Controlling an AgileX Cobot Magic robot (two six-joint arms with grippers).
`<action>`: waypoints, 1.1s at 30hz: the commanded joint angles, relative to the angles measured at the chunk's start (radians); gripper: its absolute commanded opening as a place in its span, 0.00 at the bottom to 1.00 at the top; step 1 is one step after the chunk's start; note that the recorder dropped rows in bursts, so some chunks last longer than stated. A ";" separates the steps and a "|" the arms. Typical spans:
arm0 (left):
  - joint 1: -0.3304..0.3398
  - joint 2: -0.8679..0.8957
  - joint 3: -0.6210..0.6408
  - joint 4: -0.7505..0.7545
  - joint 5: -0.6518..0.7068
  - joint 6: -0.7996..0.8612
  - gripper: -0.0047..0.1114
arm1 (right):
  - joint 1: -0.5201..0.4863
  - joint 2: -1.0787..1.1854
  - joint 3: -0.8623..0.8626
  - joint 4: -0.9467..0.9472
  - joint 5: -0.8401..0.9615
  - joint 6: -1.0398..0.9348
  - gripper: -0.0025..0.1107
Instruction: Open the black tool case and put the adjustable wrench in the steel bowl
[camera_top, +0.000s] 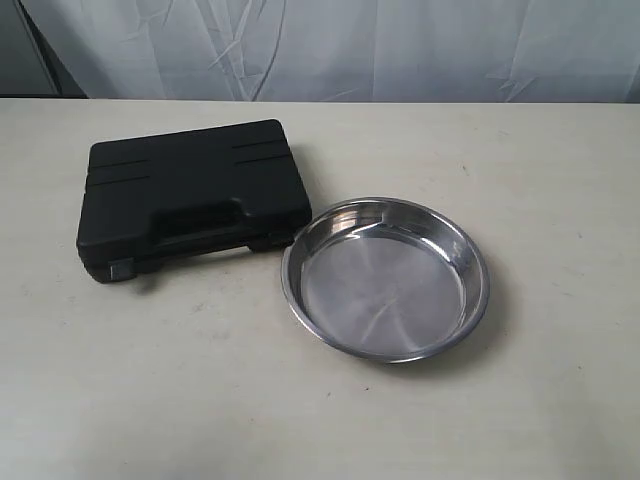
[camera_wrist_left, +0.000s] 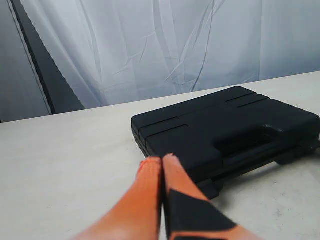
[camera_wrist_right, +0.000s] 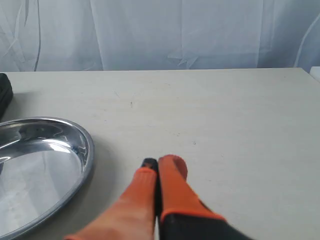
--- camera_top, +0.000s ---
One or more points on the black plastic tool case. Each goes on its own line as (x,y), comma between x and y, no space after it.
(154,199)

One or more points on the round stainless steel tray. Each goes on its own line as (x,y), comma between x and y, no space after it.
(386,280)

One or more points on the white backdrop curtain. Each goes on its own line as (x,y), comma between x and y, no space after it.
(348,51)

